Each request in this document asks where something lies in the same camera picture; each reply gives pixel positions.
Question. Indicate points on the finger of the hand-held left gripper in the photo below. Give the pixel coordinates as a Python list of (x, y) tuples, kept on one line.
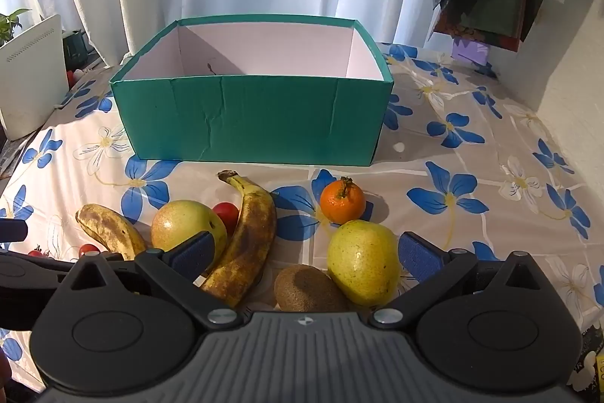
[(12, 231)]

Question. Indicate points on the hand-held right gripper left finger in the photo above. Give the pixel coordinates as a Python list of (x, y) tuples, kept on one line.
[(194, 254)]

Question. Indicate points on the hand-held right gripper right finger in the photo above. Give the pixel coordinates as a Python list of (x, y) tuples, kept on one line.
[(420, 256)]

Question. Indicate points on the red cherry tomato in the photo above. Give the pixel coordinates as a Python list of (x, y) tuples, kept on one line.
[(36, 253), (227, 214), (88, 249)]

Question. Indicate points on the yellow-green apple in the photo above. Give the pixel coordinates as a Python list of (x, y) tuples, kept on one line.
[(181, 221)]

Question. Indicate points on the large brown-spotted banana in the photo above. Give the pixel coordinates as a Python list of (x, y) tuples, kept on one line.
[(250, 237)]

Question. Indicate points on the yellow-green pear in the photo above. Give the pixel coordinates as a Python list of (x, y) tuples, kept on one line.
[(361, 261)]

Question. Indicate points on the small brown-spotted banana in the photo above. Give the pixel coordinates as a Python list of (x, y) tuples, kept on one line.
[(113, 228)]

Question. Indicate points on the orange tangerine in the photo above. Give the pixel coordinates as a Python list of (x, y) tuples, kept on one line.
[(342, 202)]

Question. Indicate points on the brown kiwi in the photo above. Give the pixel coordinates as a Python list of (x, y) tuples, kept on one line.
[(306, 289)]

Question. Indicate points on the teal cardboard box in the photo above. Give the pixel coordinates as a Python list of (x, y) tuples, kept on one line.
[(250, 119)]

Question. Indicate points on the floral tablecloth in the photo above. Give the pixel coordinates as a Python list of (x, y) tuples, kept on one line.
[(448, 195)]

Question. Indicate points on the white router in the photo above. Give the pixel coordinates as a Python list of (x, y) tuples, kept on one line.
[(30, 82)]

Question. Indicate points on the green potted plant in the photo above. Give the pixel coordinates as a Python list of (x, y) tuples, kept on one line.
[(12, 25)]

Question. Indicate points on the purple box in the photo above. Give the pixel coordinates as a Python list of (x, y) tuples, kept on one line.
[(469, 51)]

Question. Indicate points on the yellow packet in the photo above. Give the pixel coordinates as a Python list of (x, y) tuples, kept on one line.
[(600, 369)]

